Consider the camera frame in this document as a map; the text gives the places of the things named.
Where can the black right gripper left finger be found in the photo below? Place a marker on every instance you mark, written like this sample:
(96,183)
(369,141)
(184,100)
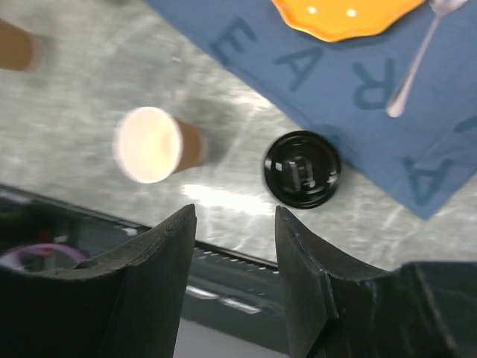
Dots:
(126,302)

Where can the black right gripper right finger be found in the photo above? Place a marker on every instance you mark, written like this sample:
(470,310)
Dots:
(338,306)

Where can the brown paper coffee cup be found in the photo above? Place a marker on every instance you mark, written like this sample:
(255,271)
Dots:
(150,145)

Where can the black lid stack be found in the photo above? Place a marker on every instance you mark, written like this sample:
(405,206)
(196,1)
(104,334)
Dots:
(302,169)

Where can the brown paper cups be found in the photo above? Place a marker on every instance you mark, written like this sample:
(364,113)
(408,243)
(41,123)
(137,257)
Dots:
(20,49)

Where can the blue letter-print cloth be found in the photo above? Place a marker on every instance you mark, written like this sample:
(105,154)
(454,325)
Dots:
(340,89)

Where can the orange dotted plate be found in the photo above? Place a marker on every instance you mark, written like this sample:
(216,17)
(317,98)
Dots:
(337,20)

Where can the silver spoon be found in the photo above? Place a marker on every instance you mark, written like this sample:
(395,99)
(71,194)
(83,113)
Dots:
(396,104)

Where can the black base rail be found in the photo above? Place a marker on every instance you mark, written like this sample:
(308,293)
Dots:
(232,305)

